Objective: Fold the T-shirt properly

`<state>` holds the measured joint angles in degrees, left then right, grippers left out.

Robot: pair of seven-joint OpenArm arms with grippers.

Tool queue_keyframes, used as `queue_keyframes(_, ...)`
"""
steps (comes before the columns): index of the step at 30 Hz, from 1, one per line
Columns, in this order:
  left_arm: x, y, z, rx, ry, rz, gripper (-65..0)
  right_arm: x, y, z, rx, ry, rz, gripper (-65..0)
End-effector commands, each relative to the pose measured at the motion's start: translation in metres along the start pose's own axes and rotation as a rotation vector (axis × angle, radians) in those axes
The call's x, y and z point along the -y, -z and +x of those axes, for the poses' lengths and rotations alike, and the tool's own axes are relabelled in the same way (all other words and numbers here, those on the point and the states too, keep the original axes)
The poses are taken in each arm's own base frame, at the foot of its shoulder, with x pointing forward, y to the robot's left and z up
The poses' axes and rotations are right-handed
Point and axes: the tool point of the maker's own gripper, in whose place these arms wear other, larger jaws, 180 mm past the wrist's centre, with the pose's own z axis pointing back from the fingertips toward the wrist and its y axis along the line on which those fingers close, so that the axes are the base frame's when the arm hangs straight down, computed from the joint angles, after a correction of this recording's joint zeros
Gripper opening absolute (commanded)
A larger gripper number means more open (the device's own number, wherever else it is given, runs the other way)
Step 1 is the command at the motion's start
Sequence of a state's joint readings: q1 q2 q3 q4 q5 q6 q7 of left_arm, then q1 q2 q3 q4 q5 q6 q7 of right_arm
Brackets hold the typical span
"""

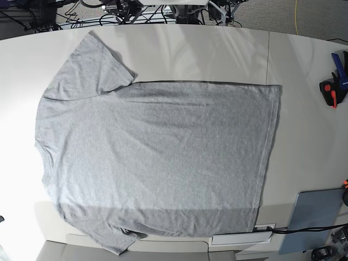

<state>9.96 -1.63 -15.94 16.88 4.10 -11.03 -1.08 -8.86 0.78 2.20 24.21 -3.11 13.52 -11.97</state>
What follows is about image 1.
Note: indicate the grey T-shirt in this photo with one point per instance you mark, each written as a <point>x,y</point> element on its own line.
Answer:
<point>123,160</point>

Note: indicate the blue-grey tablet board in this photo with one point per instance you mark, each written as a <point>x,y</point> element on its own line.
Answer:
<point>317,208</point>

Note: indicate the blue clamp with orange trigger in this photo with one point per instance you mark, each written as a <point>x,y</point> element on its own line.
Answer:
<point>334,90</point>

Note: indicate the orange black tool right edge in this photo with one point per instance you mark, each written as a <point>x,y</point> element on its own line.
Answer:
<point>345,194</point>

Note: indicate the black device at bottom right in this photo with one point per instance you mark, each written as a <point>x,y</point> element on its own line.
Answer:
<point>322,253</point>

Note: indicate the central robot base mount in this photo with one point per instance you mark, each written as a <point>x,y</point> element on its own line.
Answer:
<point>184,14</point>

